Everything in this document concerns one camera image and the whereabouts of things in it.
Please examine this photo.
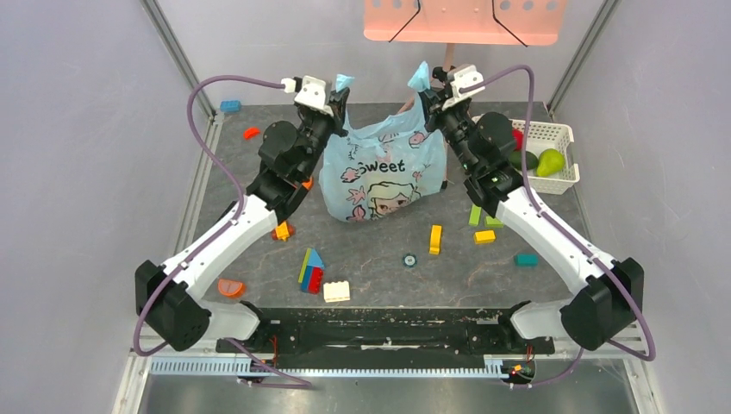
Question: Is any teal wooden block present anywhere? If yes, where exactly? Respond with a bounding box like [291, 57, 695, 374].
[514, 254, 540, 267]

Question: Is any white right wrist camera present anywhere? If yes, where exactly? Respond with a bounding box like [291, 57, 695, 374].
[441, 64, 485, 110]

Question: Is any multicolour brick house stack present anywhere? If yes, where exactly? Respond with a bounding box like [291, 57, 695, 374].
[297, 248, 325, 295]

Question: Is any white perforated plastic basket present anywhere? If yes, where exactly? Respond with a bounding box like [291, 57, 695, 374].
[472, 116, 581, 196]

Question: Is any light blue plastic bag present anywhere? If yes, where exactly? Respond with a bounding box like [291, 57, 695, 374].
[318, 62, 447, 223]

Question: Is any flat lime green block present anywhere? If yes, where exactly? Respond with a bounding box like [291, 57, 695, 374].
[484, 216, 504, 229]

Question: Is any orange arch block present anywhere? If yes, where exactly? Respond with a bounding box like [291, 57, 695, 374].
[303, 177, 314, 191]

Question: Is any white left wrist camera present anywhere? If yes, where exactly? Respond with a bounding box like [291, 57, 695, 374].
[280, 75, 334, 117]

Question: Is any blue toy brick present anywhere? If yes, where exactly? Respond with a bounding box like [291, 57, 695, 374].
[219, 100, 242, 114]

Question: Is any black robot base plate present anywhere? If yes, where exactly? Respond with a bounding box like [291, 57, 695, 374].
[241, 308, 555, 370]

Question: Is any blue green poker chip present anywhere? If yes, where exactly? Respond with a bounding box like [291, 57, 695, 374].
[402, 254, 417, 268]

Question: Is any long lime green block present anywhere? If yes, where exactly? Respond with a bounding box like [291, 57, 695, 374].
[468, 204, 483, 227]

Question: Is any green fake pear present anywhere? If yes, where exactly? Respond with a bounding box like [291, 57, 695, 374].
[534, 148, 565, 178]

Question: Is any dark green fake avocado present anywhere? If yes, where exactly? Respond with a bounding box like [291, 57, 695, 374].
[508, 150, 539, 171]

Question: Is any red fake pomegranate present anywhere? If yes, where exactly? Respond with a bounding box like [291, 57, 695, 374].
[512, 129, 525, 151]

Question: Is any pink music stand tripod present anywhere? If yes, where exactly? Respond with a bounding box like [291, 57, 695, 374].
[363, 0, 567, 64]

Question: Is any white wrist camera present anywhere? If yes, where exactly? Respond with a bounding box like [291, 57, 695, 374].
[441, 64, 485, 110]
[280, 75, 334, 117]

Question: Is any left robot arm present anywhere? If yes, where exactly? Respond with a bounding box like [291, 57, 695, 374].
[133, 86, 350, 356]

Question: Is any long yellow wooden block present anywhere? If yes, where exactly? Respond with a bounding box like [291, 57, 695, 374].
[428, 224, 442, 255]

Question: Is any cream toy brick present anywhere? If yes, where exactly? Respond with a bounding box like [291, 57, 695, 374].
[322, 281, 351, 303]

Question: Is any orange semicircle block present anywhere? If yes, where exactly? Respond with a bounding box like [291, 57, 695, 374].
[217, 279, 247, 298]

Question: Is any small red arch block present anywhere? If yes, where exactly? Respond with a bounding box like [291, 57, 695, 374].
[242, 127, 260, 141]

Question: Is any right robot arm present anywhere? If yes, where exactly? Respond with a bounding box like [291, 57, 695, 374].
[419, 90, 648, 352]

